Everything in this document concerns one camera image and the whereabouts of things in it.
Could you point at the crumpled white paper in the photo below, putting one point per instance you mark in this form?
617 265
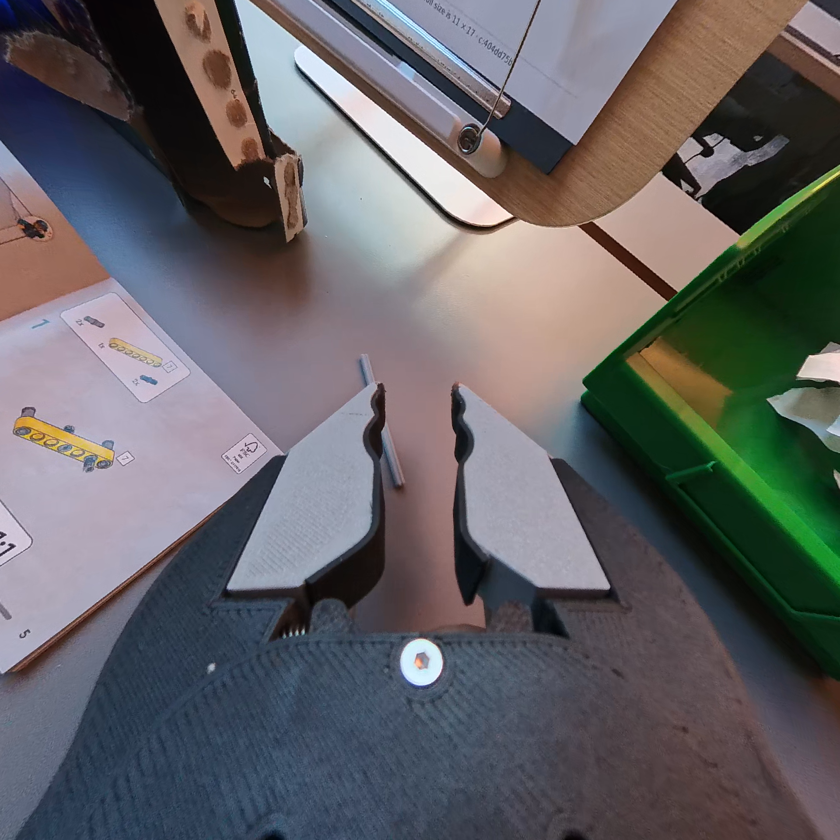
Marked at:
814 407

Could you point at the green plastic bin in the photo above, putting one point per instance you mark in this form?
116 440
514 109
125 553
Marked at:
754 525

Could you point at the instruction sheet on wooden stand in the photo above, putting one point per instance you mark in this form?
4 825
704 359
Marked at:
656 131

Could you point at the black lego set box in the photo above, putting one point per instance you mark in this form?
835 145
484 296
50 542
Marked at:
164 131

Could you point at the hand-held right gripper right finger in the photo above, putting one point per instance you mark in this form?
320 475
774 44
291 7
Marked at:
525 512

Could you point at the lego instruction booklet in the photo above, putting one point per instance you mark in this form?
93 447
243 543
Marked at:
131 492

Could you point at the grey lego axle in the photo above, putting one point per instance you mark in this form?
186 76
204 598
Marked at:
396 469

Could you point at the printed instruction sheet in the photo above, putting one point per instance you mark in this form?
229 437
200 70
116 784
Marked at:
577 65

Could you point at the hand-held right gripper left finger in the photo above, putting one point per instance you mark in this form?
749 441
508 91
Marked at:
315 512

